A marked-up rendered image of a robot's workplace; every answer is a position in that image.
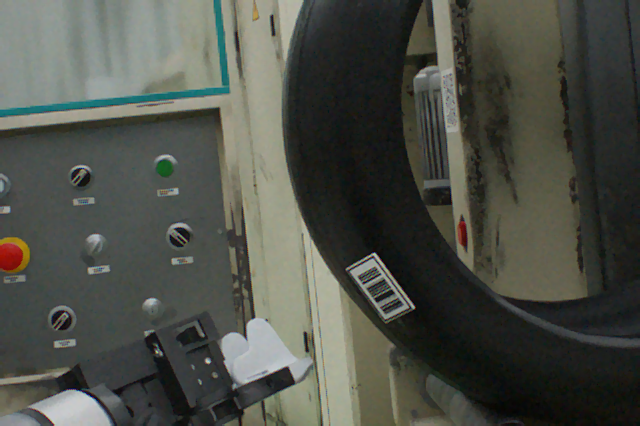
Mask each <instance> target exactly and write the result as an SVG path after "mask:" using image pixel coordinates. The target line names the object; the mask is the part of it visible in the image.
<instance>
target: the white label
mask: <svg viewBox="0 0 640 426"><path fill-rule="evenodd" d="M346 270H347V272H348V273H349V274H350V277H351V278H352V279H353V281H354V282H355V284H357V285H358V286H359V288H360V289H361V290H362V292H363V293H364V294H365V297H366V298H367V299H368V301H369V302H370V304H371V305H372V306H373V308H374V309H376V310H377V312H378V313H379V314H380V317H381V318H382V319H383V321H384V322H385V323H387V322H389V321H391V320H393V319H396V318H398V317H400V316H402V314H404V313H406V312H408V311H410V310H412V309H415V306H414V305H412V303H411V302H410V301H409V299H408V298H407V296H406V294H405V293H404V291H403V290H402V289H401V287H400V286H399V285H398V283H397V282H396V280H395V279H393V278H392V276H391V274H390V273H389V271H388V270H387V269H386V267H385V266H384V264H383V263H382V262H381V260H380V259H379V258H378V255H377V254H376V253H372V254H370V255H369V257H367V258H365V259H363V260H362V261H360V262H358V263H355V264H354V265H352V266H350V267H348V268H347V269H346Z"/></svg>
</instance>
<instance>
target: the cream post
mask: <svg viewBox="0 0 640 426"><path fill-rule="evenodd" d="M432 9H433V20H435V30H436V41H437V51H438V62H439V72H440V83H441V93H442V104H443V114H444V124H445V132H446V142H447V154H448V167H449V178H450V188H451V199H453V209H454V221H455V231H456V242H457V252H458V257H459V259H460V260H461V261H462V262H463V263H464V264H465V265H466V266H467V268H468V269H469V270H470V271H472V272H473V273H474V274H475V275H477V277H478V278H479V279H480V280H481V281H482V282H483V283H484V284H485V285H487V286H488V287H489V288H490V289H492V290H494V291H495V292H496V293H498V294H502V295H506V297H510V298H516V299H523V300H532V301H563V300H573V299H579V298H585V296H587V287H586V276H585V265H584V254H583V243H582V231H581V221H580V209H579V199H578V187H577V177H576V165H575V154H574V143H573V131H572V125H571V121H570V109H569V99H568V87H567V77H566V65H565V55H564V43H563V31H562V21H561V9H560V0H432ZM451 67H452V75H454V86H455V96H456V107H457V117H458V128H459V131H457V132H448V133H447V127H446V116H445V106H444V95H443V85H442V74H441V71H444V70H446V69H449V68H451ZM459 222H465V225H466V230H467V246H461V245H460V243H459V240H458V231H457V226H458V224H459Z"/></svg>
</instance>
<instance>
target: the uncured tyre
mask: <svg viewBox="0 0 640 426"><path fill-rule="evenodd" d="M423 1H424V0H304V1H303V3H302V6H301V9H300V11H299V14H297V18H296V21H295V24H294V28H293V31H292V35H291V39H290V44H289V48H288V53H287V59H286V65H285V72H284V81H283V93H282V128H283V141H284V150H285V156H286V163H287V168H288V173H289V179H290V183H291V186H292V190H293V193H294V198H295V201H296V204H297V207H298V210H300V212H301V215H302V219H303V221H304V223H305V226H306V228H307V230H308V233H309V235H310V238H311V240H312V242H313V244H314V246H315V247H316V249H317V251H319V253H320V255H321V257H322V259H323V261H324V262H325V264H326V266H327V267H328V269H329V270H330V272H331V273H332V276H333V277H334V279H335V280H336V281H338V283H339V284H340V285H341V287H342V288H343V289H344V291H345V292H346V293H347V294H348V296H349V298H350V299H351V300H352V301H353V302H354V303H355V305H357V306H358V307H359V308H360V309H361V310H362V311H363V312H364V314H365V316H366V317H367V318H368V319H369V320H370V321H371V323H372V324H373V325H374V326H376V327H377V328H378V329H379V330H380V331H381V332H382V333H383V334H384V336H385V337H386V338H387V339H388V340H389V341H390V342H391V343H392V344H393V345H395V346H396V347H397V348H399V349H400V350H401V351H402V352H403V353H404V354H406V356H407V357H408V358H409V359H410V360H412V361H413V362H415V363H417V364H418V365H419V366H421V367H422V368H423V369H425V370H426V371H428V372H429V373H431V374H432V375H435V377H436V378H438V379H439V380H441V381H442V382H444V383H446V384H447V385H449V386H451V387H454V388H455V389H457V390H459V391H461V392H463V393H465V394H467V395H469V396H471V398H474V399H476V400H478V401H481V402H483V403H485V404H488V405H490V406H494V407H496V408H499V409H502V410H505V411H508V412H511V413H515V414H518V415H522V416H525V417H529V418H533V419H538V421H539V420H543V422H548V423H554V424H561V425H569V426H635V425H640V276H638V277H636V279H633V280H631V281H629V282H627V283H625V284H623V285H621V286H619V287H616V288H614V289H610V290H607V291H604V292H601V293H598V294H594V295H589V296H585V298H579V299H573V300H563V301H532V300H523V299H516V298H510V297H506V295H502V294H498V293H496V292H495V291H494V290H492V289H490V288H489V287H488V286H487V285H485V284H484V283H483V282H482V281H481V280H480V279H479V278H478V277H477V275H475V274H474V273H473V272H472V271H470V270H469V269H468V268H467V266H466V265H465V264H464V263H463V262H462V261H461V260H460V259H459V257H458V255H457V254H456V253H455V252H454V250H453V249H451V248H450V246H449V245H448V244H447V242H446V241H445V239H444V238H443V235H442V234H441V232H440V231H439V229H438V228H437V226H436V224H435V223H434V221H433V219H431V217H430V214H429V212H428V210H427V208H426V206H425V204H424V202H423V200H422V198H421V194H420V192H419V189H418V187H417V184H416V181H415V178H414V174H412V171H411V167H410V163H409V160H408V154H407V150H406V144H405V137H404V130H403V119H402V84H403V72H404V65H405V59H406V53H407V48H408V44H409V40H410V35H411V31H412V28H413V25H415V22H416V19H417V15H418V13H419V10H420V8H421V5H422V3H423ZM372 253H376V254H377V255H378V258H379V259H380V260H381V262H382V263H383V264H384V266H385V267H386V269H387V270H388V271H389V273H390V274H391V276H392V278H393V279H395V280H396V282H397V283H398V285H399V286H400V287H401V289H402V290H403V291H404V293H405V294H406V296H407V298H408V299H409V301H410V302H411V303H412V305H414V306H415V309H412V310H410V311H408V312H406V313H404V314H402V316H400V317H398V318H396V319H393V320H391V321H389V322H387V323H385V322H384V321H383V319H382V318H381V317H380V314H379V313H378V312H377V310H376V309H374V308H373V306H372V305H371V304H370V302H369V301H368V299H367V298H366V297H365V294H364V293H363V292H362V290H361V289H360V288H359V286H358V285H357V284H355V282H354V281H353V279H352V278H351V277H350V274H349V273H348V272H347V270H346V269H347V268H348V267H350V266H352V265H354V264H355V263H358V262H360V261H362V260H363V259H365V258H367V257H369V255H370V254H372Z"/></svg>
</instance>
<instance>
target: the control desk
mask: <svg viewBox="0 0 640 426"><path fill-rule="evenodd" d="M207 310H208V311H209V313H210V315H211V318H212V320H213V322H214V324H215V327H216V329H217V331H218V333H219V335H220V337H221V339H218V340H216V341H217V343H218V345H219V347H221V349H222V340H223V338H224V337H225V335H227V334H229V333H232V332H234V333H238V334H241V335H242V336H243V337H244V338H245V339H246V340H247V342H248V339H247V325H248V323H249V322H250V321H251V320H253V319H255V311H254V302H253V292H252V283H251V272H250V263H249V253H248V244H247V233H246V224H245V214H244V205H243V194H242V185H240V175H239V166H238V155H237V146H236V136H235V127H234V116H233V107H232V98H231V95H226V94H223V95H212V96H200V98H191V99H180V100H170V101H159V102H149V103H139V104H129V105H118V106H108V107H97V108H87V109H76V110H67V111H57V112H46V114H36V115H25V116H15V117H4V118H0V418H1V417H4V416H7V415H10V414H12V413H15V412H17V411H19V410H21V409H24V408H26V406H27V407H30V405H32V404H34V403H37V402H39V401H42V400H44V399H47V398H49V397H51V396H55V395H57V394H60V393H61V391H60V389H59V387H58V385H57V382H56V379H55V378H57V377H58V376H60V375H62V374H63V373H65V372H67V371H69V370H70V369H71V368H72V367H74V366H75V365H78V364H80V363H82V362H85V361H87V359H90V358H92V357H95V356H99V355H101V354H104V353H106V352H109V351H111V350H114V349H117V348H120V347H123V346H125V345H128V344H130V343H133V342H135V341H138V340H142V339H144V337H146V336H147V335H149V334H150V333H152V332H153V331H155V330H157V329H160V328H164V327H166V326H169V325H171V324H174V323H176V322H179V321H183V320H185V319H188V318H190V317H193V315H196V314H198V313H202V312H204V311H207Z"/></svg>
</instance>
